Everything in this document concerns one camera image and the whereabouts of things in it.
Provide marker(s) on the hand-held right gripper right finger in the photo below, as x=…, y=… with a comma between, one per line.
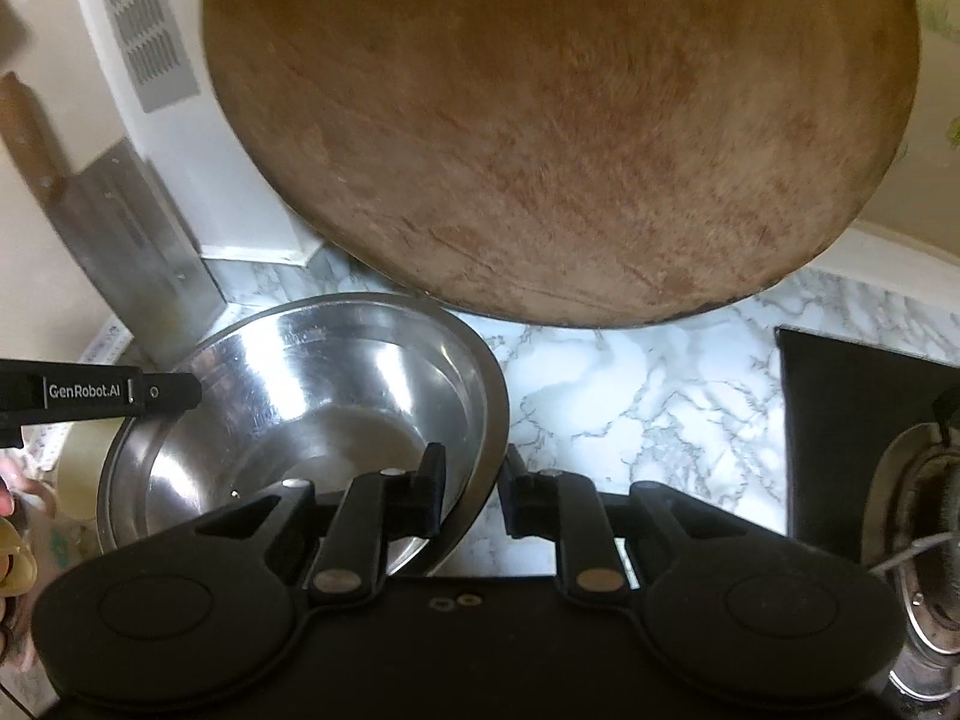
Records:
x=529, y=502

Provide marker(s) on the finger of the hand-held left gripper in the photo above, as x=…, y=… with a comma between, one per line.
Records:
x=90, y=390

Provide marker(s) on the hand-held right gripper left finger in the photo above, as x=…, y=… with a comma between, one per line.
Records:
x=420, y=495

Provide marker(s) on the stainless steel bowl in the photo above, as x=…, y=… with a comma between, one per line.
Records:
x=337, y=390

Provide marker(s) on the person's left hand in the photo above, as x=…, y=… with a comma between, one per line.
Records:
x=6, y=499

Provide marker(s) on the black gas stove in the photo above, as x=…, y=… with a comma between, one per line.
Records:
x=832, y=427

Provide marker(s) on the round wooden cutting board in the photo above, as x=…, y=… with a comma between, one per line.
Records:
x=562, y=127

